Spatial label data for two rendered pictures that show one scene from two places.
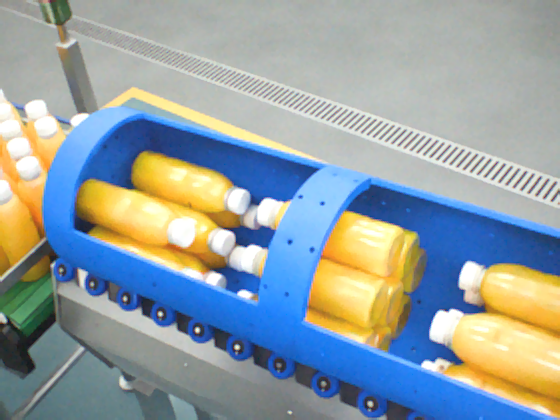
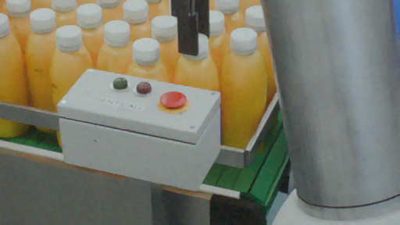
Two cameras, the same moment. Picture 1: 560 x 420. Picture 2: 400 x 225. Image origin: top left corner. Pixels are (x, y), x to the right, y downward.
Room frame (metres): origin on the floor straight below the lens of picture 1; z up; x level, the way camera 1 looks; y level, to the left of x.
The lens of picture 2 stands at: (-0.18, 0.88, 1.83)
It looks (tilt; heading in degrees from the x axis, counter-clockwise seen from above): 34 degrees down; 348
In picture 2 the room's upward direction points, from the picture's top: 3 degrees counter-clockwise
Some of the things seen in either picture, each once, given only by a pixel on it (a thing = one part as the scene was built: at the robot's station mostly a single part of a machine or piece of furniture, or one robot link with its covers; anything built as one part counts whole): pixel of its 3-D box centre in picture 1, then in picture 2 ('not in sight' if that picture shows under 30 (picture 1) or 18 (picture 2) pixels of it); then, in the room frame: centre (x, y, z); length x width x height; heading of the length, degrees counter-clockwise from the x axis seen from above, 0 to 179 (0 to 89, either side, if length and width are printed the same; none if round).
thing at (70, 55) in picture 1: (122, 220); not in sight; (1.54, 0.42, 0.55); 0.04 x 0.04 x 1.10; 54
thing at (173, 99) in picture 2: not in sight; (173, 101); (0.88, 0.62, 1.11); 0.04 x 0.04 x 0.01
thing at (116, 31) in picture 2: not in sight; (116, 30); (1.10, 0.65, 1.10); 0.04 x 0.04 x 0.02
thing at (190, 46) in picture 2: not in sight; (187, 32); (1.01, 0.57, 1.13); 0.03 x 0.01 x 0.07; 54
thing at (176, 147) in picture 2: not in sight; (140, 127); (0.91, 0.66, 1.05); 0.20 x 0.10 x 0.10; 54
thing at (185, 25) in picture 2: not in sight; (183, 22); (1.00, 0.58, 1.16); 0.03 x 0.01 x 0.05; 144
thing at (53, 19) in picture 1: (55, 7); not in sight; (1.54, 0.42, 1.18); 0.06 x 0.06 x 0.05
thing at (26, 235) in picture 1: (17, 233); (243, 96); (1.02, 0.48, 0.99); 0.07 x 0.07 x 0.19
